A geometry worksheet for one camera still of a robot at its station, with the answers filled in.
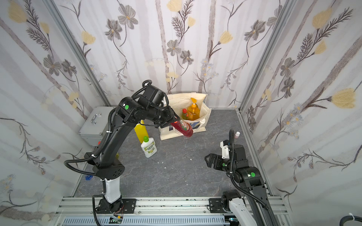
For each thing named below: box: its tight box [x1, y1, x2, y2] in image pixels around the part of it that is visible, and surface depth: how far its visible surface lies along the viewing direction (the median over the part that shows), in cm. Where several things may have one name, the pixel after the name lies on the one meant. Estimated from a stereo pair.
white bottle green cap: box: [140, 136, 157, 159], surface depth 87 cm
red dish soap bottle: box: [170, 119, 194, 138], surface depth 69 cm
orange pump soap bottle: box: [187, 97, 200, 121], surface depth 98 cm
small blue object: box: [85, 175, 93, 181], surface depth 86 cm
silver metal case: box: [78, 105, 116, 147], surface depth 92 cm
